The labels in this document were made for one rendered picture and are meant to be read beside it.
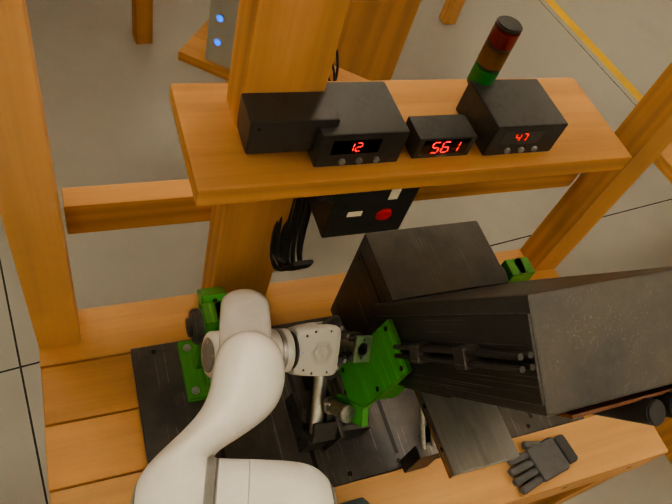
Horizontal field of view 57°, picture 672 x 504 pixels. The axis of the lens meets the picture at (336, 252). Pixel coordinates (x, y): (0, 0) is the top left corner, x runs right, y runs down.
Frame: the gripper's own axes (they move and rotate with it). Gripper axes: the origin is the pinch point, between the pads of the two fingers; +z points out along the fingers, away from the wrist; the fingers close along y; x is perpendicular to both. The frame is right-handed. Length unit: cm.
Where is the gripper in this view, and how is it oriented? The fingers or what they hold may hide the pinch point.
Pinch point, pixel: (353, 346)
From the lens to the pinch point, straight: 129.3
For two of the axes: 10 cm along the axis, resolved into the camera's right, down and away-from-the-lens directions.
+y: 1.2, -9.9, -1.1
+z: 8.3, 0.4, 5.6
